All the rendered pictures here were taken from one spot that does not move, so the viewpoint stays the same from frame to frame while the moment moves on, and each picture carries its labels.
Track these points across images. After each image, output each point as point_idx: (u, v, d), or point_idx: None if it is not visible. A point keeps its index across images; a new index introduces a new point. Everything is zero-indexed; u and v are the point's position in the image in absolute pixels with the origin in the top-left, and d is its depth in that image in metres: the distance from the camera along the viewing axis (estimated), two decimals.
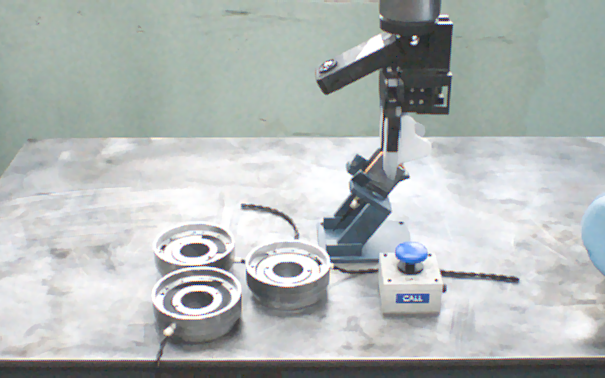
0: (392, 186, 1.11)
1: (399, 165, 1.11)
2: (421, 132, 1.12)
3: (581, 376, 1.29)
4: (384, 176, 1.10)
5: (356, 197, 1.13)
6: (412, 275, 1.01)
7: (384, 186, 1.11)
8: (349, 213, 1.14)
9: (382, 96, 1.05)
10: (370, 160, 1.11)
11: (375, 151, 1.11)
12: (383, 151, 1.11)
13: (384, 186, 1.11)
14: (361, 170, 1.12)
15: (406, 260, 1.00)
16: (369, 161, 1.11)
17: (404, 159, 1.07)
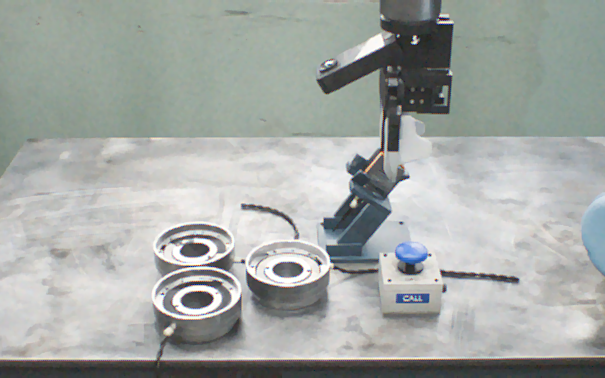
0: (392, 187, 1.11)
1: (399, 165, 1.11)
2: (421, 129, 1.12)
3: (581, 376, 1.29)
4: (384, 176, 1.10)
5: (356, 197, 1.13)
6: (412, 275, 1.01)
7: (384, 186, 1.11)
8: (349, 213, 1.14)
9: (382, 95, 1.05)
10: (370, 160, 1.11)
11: (375, 151, 1.11)
12: (383, 151, 1.11)
13: (384, 186, 1.11)
14: (361, 170, 1.12)
15: (406, 260, 1.00)
16: (369, 161, 1.11)
17: (405, 160, 1.07)
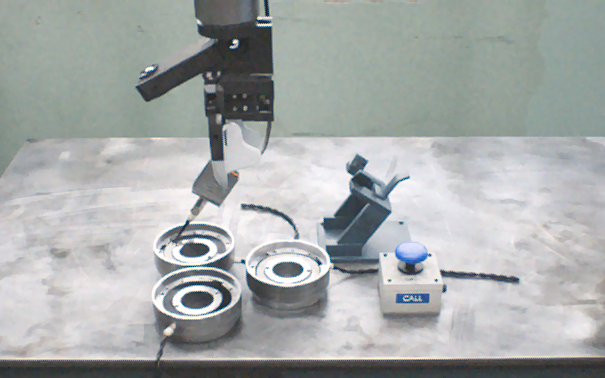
0: (227, 196, 1.06)
1: (233, 175, 1.05)
2: (258, 140, 1.07)
3: (581, 376, 1.29)
4: (217, 185, 1.06)
5: (192, 209, 1.08)
6: (412, 275, 1.01)
7: (218, 196, 1.06)
8: (186, 226, 1.09)
9: None
10: (203, 170, 1.06)
11: (208, 161, 1.06)
12: None
13: (218, 195, 1.06)
14: (195, 181, 1.07)
15: (406, 260, 1.00)
16: (202, 171, 1.06)
17: (233, 168, 1.03)
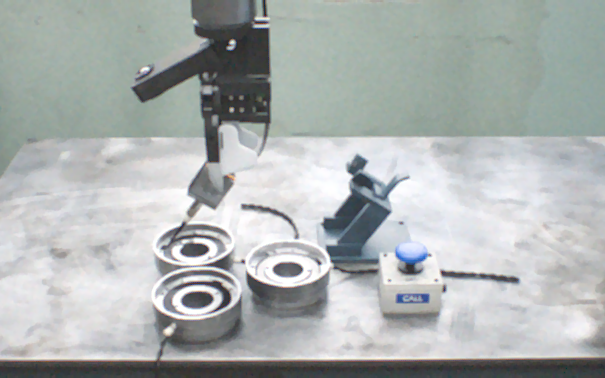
0: (223, 199, 1.05)
1: (229, 177, 1.04)
2: (254, 141, 1.06)
3: (581, 376, 1.29)
4: (213, 188, 1.04)
5: (187, 211, 1.07)
6: (412, 275, 1.01)
7: (214, 199, 1.05)
8: (182, 227, 1.08)
9: None
10: (199, 172, 1.05)
11: (204, 162, 1.05)
12: None
13: (214, 198, 1.05)
14: (191, 182, 1.06)
15: (406, 260, 1.00)
16: (198, 173, 1.05)
17: (229, 170, 1.01)
